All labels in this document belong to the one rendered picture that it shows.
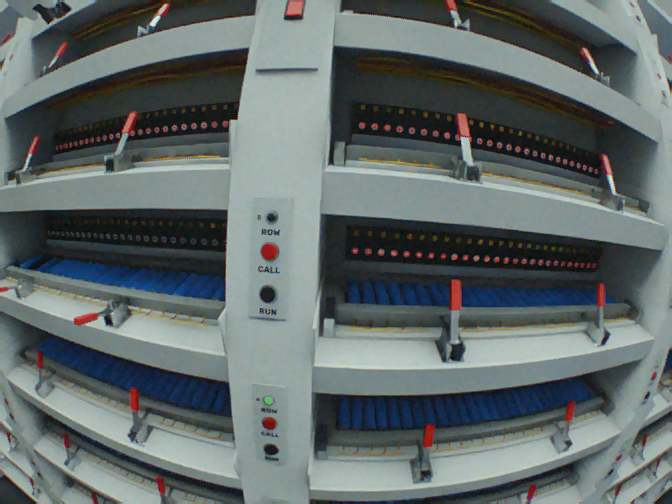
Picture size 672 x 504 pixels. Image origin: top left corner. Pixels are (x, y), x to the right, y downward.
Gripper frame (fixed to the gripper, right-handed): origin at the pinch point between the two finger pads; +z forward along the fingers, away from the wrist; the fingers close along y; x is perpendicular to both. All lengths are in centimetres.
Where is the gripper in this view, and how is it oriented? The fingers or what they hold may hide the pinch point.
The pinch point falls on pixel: (58, 1)
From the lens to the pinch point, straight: 64.4
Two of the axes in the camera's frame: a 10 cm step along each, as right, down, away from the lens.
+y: 2.8, 8.3, 4.9
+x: 8.9, -4.1, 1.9
